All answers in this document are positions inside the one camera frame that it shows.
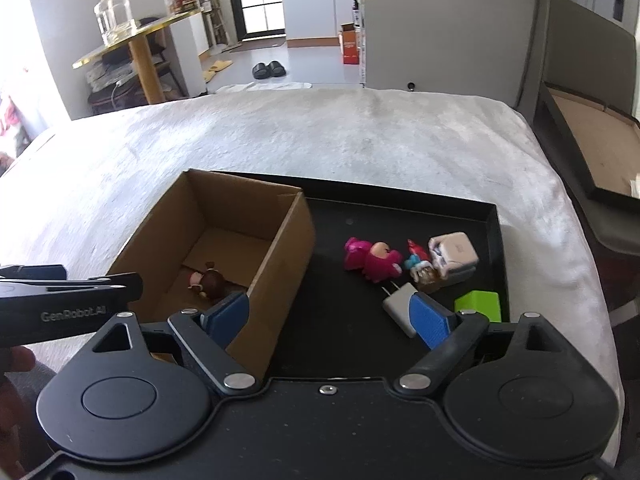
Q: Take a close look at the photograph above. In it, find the white wall charger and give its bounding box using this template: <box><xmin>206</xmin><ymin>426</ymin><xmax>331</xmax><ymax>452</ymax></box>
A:
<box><xmin>382</xmin><ymin>282</ymin><xmax>422</xmax><ymax>339</ymax></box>

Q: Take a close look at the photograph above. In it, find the black-framed glass door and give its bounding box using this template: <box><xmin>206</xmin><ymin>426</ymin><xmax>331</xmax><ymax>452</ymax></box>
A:
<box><xmin>223</xmin><ymin>0</ymin><xmax>289</xmax><ymax>42</ymax></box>

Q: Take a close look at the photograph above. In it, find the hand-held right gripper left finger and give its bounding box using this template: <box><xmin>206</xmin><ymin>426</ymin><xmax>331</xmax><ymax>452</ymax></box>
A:
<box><xmin>84</xmin><ymin>292</ymin><xmax>262</xmax><ymax>394</ymax></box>

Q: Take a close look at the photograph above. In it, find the black-framed brown board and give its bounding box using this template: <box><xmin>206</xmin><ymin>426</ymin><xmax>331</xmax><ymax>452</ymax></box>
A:
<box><xmin>537</xmin><ymin>80</ymin><xmax>640</xmax><ymax>212</ymax></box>

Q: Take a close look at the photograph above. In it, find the white cabinet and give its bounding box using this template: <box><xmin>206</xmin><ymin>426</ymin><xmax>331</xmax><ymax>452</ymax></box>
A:
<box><xmin>278</xmin><ymin>0</ymin><xmax>364</xmax><ymax>42</ymax></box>

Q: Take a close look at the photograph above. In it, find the light grey cube charger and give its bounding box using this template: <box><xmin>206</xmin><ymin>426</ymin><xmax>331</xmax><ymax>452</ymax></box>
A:
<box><xmin>428</xmin><ymin>232</ymin><xmax>480</xmax><ymax>287</ymax></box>

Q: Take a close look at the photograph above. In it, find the white cable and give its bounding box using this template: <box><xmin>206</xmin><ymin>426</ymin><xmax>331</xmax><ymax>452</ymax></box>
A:
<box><xmin>111</xmin><ymin>78</ymin><xmax>132</xmax><ymax>111</ymax></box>

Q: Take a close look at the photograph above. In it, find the small red blue figurine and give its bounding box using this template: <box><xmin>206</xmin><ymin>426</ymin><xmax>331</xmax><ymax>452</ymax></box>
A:
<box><xmin>404</xmin><ymin>239</ymin><xmax>444</xmax><ymax>294</ymax></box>

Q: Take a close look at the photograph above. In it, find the white floor cloth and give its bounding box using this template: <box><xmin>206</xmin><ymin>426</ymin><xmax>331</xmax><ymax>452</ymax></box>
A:
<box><xmin>215</xmin><ymin>81</ymin><xmax>312</xmax><ymax>94</ymax></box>

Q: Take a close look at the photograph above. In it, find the black tray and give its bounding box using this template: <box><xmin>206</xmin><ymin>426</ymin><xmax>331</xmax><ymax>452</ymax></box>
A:
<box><xmin>215</xmin><ymin>171</ymin><xmax>512</xmax><ymax>382</ymax></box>

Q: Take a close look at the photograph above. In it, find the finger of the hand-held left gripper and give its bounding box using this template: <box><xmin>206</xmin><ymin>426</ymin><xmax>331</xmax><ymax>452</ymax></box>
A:
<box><xmin>0</xmin><ymin>263</ymin><xmax>69</xmax><ymax>282</ymax></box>
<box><xmin>44</xmin><ymin>272</ymin><xmax>144</xmax><ymax>307</ymax></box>

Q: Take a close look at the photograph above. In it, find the round gold-top table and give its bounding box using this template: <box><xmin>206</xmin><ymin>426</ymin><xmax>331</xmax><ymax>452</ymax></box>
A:
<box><xmin>72</xmin><ymin>9</ymin><xmax>204</xmax><ymax>104</ymax></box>

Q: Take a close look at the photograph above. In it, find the clear glass jar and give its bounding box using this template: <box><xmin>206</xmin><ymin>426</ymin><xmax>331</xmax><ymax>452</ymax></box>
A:
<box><xmin>93</xmin><ymin>0</ymin><xmax>139</xmax><ymax>47</ymax></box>

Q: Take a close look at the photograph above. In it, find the pink printed cloth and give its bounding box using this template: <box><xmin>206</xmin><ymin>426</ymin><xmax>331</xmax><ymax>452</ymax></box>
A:
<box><xmin>0</xmin><ymin>91</ymin><xmax>27</xmax><ymax>157</ymax></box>

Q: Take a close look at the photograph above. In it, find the person's left hand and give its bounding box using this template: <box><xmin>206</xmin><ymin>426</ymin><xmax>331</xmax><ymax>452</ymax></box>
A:
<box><xmin>0</xmin><ymin>346</ymin><xmax>57</xmax><ymax>463</ymax></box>

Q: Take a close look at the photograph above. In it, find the brown-haired doll figurine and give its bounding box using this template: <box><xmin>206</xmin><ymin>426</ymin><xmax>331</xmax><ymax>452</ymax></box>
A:
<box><xmin>187</xmin><ymin>261</ymin><xmax>229</xmax><ymax>302</ymax></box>

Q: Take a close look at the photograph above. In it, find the brown cardboard box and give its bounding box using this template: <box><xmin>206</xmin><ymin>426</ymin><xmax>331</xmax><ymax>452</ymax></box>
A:
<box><xmin>102</xmin><ymin>169</ymin><xmax>317</xmax><ymax>382</ymax></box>

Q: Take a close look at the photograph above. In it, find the dark storage pile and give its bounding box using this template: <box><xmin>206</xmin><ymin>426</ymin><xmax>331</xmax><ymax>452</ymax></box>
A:
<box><xmin>87</xmin><ymin>54</ymin><xmax>176</xmax><ymax>115</ymax></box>

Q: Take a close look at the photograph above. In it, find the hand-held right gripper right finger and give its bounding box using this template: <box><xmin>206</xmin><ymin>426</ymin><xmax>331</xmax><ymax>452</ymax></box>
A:
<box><xmin>394</xmin><ymin>292</ymin><xmax>568</xmax><ymax>396</ymax></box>

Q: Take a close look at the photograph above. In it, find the green plastic cup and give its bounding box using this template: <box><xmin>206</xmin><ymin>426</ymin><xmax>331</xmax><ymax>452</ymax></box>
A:
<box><xmin>454</xmin><ymin>290</ymin><xmax>503</xmax><ymax>322</ymax></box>

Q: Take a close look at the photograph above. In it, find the orange carton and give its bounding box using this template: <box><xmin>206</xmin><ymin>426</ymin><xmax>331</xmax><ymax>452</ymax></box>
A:
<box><xmin>338</xmin><ymin>22</ymin><xmax>362</xmax><ymax>66</ymax></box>

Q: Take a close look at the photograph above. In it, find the pink bear figurine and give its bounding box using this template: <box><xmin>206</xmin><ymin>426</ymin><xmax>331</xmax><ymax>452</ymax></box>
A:
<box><xmin>343</xmin><ymin>237</ymin><xmax>404</xmax><ymax>284</ymax></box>

